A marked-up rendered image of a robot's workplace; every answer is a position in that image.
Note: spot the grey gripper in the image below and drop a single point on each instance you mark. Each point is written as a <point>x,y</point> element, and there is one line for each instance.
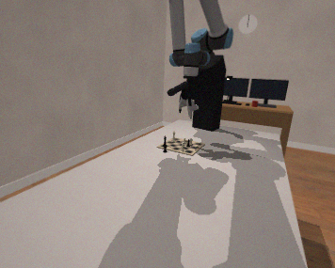
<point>189,94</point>

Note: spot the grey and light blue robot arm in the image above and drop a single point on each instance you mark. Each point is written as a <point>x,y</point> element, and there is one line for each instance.
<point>191,55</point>

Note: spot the black and cream chessboard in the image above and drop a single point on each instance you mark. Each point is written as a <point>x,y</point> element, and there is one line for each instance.
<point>177,146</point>

